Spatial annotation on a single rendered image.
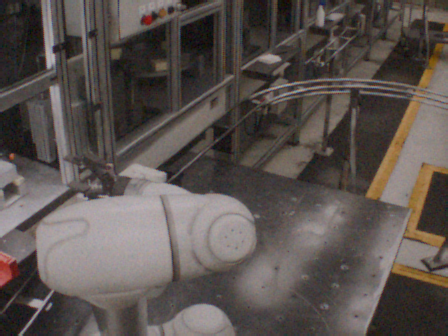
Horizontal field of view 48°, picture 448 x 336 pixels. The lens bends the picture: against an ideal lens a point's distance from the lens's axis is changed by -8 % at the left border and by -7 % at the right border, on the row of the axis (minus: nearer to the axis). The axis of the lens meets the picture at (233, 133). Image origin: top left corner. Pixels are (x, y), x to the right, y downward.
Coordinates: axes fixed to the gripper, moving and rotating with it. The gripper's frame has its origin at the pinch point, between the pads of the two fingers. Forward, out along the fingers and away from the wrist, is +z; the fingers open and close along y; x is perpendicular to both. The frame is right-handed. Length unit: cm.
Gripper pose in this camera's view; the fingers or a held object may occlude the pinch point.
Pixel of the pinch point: (74, 172)
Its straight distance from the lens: 153.0
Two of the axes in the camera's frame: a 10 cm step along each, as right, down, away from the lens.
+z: -8.9, -2.2, 3.9
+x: -4.5, 3.9, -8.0
